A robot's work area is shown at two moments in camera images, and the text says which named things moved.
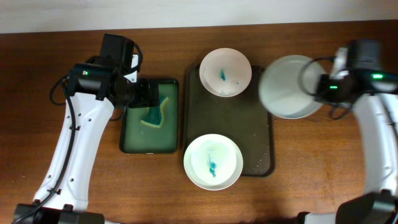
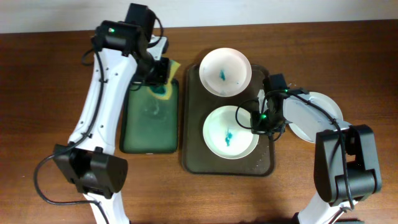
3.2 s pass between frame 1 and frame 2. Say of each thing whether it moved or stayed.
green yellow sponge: moved
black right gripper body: moved
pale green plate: moved
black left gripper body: moved
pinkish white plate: stayed
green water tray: stayed
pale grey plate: moved
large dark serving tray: stayed
